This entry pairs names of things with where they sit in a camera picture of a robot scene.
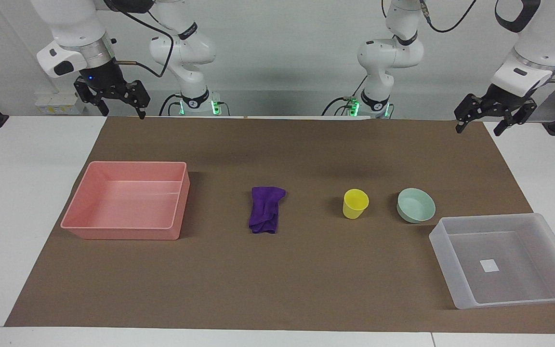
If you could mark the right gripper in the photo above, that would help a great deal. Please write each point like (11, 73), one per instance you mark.
(103, 78)

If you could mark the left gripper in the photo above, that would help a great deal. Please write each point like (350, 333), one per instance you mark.
(508, 97)

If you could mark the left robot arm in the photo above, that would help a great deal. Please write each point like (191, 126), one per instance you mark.
(545, 43)

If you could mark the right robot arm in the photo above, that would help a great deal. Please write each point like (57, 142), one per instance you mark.
(72, 21)

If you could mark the pink plastic box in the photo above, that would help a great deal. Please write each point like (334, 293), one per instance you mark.
(128, 202)

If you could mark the translucent white plastic box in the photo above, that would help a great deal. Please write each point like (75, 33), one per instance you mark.
(513, 250)

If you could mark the mint green bowl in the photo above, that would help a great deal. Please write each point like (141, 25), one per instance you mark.
(416, 206)

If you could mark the white square label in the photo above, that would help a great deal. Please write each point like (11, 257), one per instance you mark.
(489, 266)

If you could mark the yellow plastic cup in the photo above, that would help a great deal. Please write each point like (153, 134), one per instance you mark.
(354, 207)

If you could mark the purple cloth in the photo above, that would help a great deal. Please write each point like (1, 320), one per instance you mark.
(265, 209)

